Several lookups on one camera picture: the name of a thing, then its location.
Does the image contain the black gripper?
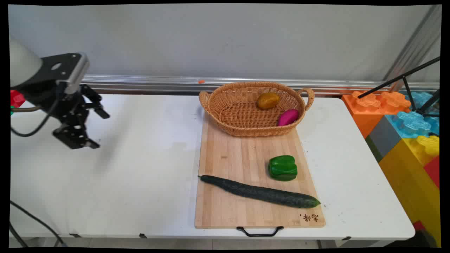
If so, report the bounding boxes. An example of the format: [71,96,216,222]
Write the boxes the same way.
[38,84,110,150]

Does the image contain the brown potato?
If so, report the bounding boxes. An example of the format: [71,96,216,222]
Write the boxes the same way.
[257,92,281,110]

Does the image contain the red object behind arm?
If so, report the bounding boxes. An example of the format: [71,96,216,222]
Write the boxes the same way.
[11,90,26,109]

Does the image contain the woven wicker basket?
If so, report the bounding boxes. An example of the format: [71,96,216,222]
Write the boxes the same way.
[199,82,315,137]

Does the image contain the wooden cutting board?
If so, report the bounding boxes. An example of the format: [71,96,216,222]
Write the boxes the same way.
[194,116,326,238]

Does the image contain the long dark green cucumber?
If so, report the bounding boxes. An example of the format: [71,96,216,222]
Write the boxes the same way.
[198,175,321,209]

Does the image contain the purple sweet potato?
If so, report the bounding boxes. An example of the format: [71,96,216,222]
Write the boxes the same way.
[277,109,300,127]

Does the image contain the green bell pepper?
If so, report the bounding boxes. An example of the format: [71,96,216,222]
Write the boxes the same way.
[268,155,298,182]

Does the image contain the orange toy block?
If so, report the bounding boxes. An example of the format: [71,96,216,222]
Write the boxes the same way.
[342,91,412,139]

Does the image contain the grey toy block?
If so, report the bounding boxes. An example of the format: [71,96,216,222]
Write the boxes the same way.
[365,114,403,163]

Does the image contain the black tripod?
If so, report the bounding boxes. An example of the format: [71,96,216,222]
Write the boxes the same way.
[358,56,441,117]

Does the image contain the blue toy block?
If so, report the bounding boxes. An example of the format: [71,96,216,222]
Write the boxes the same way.
[385,91,440,138]

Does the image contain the yellow toy block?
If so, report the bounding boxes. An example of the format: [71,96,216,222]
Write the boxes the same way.
[379,135,442,246]

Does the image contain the red toy block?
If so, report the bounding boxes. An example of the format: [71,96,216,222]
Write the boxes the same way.
[424,155,441,190]

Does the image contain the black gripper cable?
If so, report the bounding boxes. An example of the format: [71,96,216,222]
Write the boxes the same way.
[11,82,67,137]

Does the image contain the aluminium rail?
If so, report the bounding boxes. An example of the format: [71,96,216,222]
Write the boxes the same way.
[81,74,440,97]

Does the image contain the black floor cable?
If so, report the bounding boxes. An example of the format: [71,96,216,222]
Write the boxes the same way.
[10,200,67,246]

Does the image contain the aluminium frame post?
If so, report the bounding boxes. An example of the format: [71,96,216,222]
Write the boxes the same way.
[383,5,442,92]

